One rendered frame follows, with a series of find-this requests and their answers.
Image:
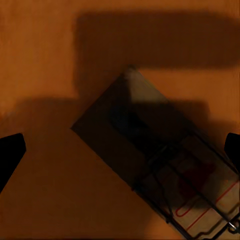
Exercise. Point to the cabinet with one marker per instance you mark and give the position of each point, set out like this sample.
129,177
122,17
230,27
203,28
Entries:
57,57

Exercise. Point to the mousetrap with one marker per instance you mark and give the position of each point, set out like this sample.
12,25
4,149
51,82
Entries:
186,178

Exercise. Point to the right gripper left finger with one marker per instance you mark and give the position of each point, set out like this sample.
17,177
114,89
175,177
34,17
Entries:
12,149

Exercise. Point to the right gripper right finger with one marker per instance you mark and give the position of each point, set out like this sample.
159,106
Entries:
232,149

